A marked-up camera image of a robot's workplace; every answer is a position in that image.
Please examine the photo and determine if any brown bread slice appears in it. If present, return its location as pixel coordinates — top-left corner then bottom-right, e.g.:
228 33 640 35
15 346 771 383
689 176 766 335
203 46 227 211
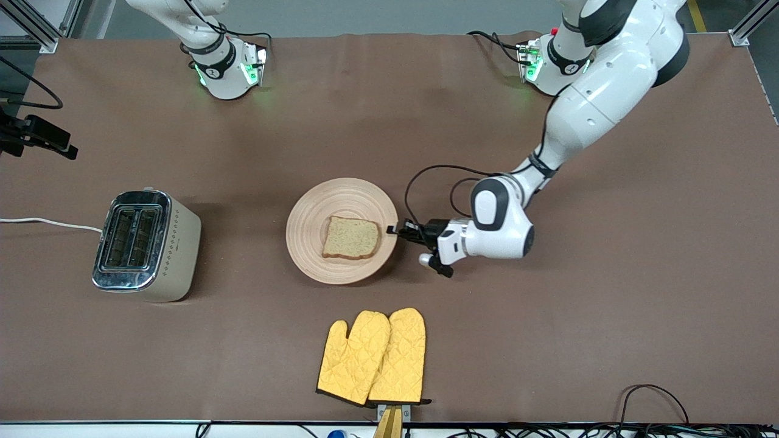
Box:
322 216 381 261

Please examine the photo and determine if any round wooden plate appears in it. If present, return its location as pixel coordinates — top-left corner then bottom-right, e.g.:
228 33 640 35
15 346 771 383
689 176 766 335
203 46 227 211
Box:
285 178 399 285

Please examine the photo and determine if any cream and chrome toaster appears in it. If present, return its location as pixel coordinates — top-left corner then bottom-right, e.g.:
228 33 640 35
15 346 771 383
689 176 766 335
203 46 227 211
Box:
92 187 202 303

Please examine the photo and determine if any base connector plate green light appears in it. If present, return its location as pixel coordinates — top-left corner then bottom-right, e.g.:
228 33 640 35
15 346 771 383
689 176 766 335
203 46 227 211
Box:
240 44 268 87
517 38 543 83

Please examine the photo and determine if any brown table cover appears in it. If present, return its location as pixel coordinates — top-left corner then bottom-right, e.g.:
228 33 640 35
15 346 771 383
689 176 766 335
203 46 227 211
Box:
0 32 779 425

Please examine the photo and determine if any yellow quilted oven mitt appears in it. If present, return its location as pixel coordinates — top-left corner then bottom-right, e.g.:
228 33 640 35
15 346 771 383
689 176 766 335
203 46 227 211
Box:
368 308 431 405
316 311 391 406

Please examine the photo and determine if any white toaster power cord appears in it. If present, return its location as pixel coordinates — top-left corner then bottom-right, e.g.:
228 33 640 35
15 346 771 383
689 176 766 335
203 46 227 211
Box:
0 217 103 234

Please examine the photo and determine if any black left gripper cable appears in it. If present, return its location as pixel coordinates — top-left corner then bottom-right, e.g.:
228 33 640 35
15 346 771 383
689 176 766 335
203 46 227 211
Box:
404 164 489 229

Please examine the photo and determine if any aluminium frame profile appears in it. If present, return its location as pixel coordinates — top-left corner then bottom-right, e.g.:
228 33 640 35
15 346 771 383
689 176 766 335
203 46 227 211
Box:
0 0 83 54
730 0 779 47

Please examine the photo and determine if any wooden stick with metal bracket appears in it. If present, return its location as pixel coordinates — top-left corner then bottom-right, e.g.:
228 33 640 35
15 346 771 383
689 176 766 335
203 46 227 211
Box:
372 403 411 438

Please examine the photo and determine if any black arm base cable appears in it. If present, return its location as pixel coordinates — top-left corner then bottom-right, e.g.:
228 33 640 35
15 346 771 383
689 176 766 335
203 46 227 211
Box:
183 0 273 61
467 30 530 64

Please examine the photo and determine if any black looped cable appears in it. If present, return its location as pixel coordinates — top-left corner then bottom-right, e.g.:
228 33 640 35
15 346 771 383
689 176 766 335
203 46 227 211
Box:
620 384 690 426

